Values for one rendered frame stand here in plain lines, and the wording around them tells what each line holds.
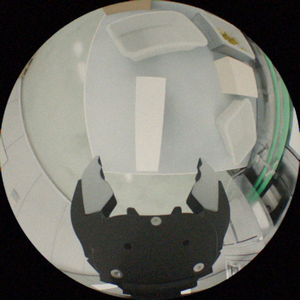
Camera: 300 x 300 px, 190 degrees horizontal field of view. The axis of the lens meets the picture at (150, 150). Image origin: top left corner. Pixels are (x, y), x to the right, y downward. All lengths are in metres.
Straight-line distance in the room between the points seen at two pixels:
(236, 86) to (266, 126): 0.33
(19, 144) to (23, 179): 0.85
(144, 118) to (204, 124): 0.20
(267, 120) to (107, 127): 0.69
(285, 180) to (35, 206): 3.78
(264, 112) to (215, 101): 0.33
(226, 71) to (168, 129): 0.27
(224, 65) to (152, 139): 0.32
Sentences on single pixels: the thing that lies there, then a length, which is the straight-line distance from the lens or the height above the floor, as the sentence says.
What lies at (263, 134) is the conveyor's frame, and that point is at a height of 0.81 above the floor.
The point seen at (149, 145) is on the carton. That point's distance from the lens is 0.23.
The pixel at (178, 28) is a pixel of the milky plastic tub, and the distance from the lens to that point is 0.40.
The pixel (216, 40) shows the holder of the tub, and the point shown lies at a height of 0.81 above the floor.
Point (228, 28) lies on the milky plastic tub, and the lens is 0.57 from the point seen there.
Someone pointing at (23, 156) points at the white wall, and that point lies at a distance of 3.11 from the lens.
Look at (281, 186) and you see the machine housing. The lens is 0.90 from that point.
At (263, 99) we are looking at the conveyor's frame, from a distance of 0.58.
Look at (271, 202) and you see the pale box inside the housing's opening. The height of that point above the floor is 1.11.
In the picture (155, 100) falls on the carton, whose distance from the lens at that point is 0.21.
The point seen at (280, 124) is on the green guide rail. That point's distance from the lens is 0.58.
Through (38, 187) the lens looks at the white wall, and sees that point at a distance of 3.08.
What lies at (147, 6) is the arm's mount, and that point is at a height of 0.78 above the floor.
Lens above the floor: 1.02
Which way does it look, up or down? 61 degrees down
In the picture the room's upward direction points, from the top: 177 degrees clockwise
